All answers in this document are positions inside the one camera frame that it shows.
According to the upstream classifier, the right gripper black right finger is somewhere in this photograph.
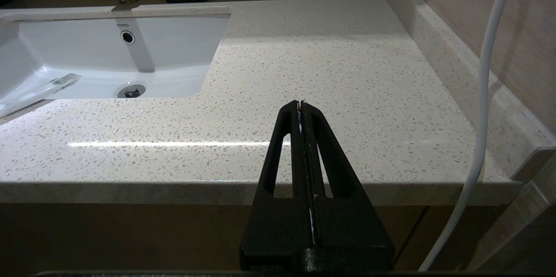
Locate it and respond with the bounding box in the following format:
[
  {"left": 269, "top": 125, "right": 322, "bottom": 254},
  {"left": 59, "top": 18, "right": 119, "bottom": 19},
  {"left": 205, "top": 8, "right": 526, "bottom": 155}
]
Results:
[{"left": 302, "top": 101, "right": 394, "bottom": 269}]

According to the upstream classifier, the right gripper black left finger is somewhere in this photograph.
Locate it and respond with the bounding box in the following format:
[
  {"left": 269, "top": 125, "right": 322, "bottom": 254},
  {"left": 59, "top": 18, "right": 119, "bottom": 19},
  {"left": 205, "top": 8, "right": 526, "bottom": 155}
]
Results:
[{"left": 240, "top": 100, "right": 314, "bottom": 269}]

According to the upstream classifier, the vanity cabinet front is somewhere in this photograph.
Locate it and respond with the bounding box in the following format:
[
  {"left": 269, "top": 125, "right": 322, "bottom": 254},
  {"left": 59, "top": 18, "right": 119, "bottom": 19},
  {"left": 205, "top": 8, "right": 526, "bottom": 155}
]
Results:
[{"left": 0, "top": 201, "right": 435, "bottom": 274}]

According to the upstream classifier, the chrome sink drain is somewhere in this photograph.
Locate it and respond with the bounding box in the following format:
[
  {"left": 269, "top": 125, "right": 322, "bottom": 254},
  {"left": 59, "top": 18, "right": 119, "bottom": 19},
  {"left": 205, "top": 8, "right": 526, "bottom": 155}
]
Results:
[{"left": 117, "top": 84, "right": 146, "bottom": 99}]

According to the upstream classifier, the white sink basin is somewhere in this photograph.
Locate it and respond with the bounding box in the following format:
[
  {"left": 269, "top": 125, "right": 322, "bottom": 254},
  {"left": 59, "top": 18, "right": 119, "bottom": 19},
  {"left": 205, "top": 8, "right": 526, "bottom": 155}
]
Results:
[{"left": 0, "top": 7, "right": 231, "bottom": 115}]

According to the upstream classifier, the green-banded pack, grey-bristled toothbrush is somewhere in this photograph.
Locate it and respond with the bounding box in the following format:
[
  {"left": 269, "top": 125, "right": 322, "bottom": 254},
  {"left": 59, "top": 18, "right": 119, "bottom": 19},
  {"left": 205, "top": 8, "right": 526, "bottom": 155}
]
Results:
[{"left": 0, "top": 73, "right": 83, "bottom": 118}]

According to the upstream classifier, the white cable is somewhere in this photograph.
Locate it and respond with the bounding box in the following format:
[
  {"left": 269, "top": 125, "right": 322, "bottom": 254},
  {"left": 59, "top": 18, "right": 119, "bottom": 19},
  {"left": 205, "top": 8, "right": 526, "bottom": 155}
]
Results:
[{"left": 418, "top": 0, "right": 522, "bottom": 272}]

